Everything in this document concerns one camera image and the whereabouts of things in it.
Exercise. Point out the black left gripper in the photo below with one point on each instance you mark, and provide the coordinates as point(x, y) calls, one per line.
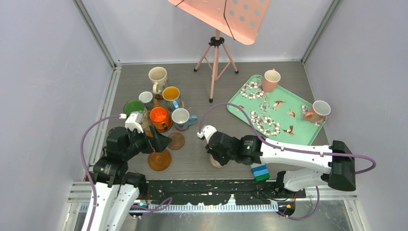
point(159, 142)

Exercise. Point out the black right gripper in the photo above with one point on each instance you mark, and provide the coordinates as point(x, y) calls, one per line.
point(222, 161)

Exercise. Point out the large ridged brown wooden coaster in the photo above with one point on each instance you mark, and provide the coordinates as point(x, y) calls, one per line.
point(163, 130)

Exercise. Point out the dark walnut coaster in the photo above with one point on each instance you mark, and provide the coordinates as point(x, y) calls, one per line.
point(177, 141)

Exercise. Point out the orange mug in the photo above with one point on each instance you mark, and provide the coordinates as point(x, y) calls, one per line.
point(160, 118)

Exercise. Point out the white inside teal mug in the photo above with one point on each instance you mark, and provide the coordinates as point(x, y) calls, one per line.
point(182, 119)

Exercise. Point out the pink inside floral mug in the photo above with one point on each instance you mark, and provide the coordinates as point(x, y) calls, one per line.
point(216, 163)

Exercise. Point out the light plain wooden coaster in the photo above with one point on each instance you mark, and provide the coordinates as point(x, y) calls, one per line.
point(155, 103)

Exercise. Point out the green inside cream mug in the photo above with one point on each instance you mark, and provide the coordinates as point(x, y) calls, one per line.
point(138, 106)

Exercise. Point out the small blue patterned mug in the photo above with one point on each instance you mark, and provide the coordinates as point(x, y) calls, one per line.
point(147, 98)

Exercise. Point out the yellow inside blue mug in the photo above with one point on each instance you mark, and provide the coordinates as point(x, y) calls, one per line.
point(172, 97)

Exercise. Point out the cream shell pattern mug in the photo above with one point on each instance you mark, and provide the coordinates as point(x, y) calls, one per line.
point(158, 77)

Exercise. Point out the pink white inside mug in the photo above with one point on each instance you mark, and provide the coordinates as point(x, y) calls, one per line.
point(270, 80)

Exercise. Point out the peach mug white inside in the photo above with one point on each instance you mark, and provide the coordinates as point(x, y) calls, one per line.
point(319, 110)

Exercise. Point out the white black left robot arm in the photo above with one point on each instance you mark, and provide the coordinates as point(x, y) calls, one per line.
point(114, 188)

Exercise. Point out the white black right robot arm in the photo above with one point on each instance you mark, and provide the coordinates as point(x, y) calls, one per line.
point(329, 165)

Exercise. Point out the ridged brown coaster back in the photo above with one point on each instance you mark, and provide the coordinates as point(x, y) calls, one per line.
point(159, 96)

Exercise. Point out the blue green toy brick stack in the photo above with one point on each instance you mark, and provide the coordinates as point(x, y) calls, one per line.
point(260, 172)

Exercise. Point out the mint green floral tray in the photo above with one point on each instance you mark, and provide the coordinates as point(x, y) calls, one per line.
point(277, 115)

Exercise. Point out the pink music stand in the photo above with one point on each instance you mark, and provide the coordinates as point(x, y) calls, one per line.
point(238, 19)

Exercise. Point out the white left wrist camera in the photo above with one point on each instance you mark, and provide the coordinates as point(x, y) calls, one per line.
point(133, 121)

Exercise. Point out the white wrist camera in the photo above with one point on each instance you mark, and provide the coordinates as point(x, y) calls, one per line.
point(206, 133)
point(133, 121)

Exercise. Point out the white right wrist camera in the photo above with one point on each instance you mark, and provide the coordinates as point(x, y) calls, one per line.
point(206, 133)

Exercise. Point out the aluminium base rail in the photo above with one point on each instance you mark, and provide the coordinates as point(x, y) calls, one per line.
point(211, 196)

